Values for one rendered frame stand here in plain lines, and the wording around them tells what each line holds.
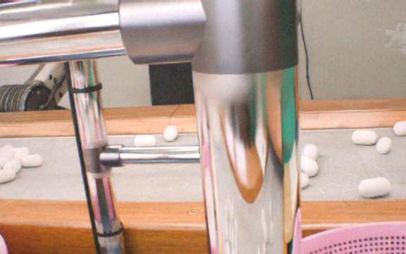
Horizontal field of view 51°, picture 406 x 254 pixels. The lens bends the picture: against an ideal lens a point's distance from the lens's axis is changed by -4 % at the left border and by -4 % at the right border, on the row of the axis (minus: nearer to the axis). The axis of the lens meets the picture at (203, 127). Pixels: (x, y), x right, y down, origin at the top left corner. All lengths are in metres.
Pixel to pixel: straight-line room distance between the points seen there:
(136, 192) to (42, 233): 0.14
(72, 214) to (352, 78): 2.32
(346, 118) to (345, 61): 1.89
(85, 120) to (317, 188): 0.29
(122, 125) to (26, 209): 0.34
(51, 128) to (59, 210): 0.39
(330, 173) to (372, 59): 2.11
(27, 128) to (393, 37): 2.16
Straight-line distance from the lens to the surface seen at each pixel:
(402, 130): 0.71
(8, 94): 1.16
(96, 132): 0.37
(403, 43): 2.68
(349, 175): 0.57
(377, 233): 0.40
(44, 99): 1.17
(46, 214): 0.48
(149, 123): 0.79
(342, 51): 2.63
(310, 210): 0.43
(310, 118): 0.75
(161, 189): 0.55
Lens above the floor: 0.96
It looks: 16 degrees down
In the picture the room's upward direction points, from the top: 5 degrees counter-clockwise
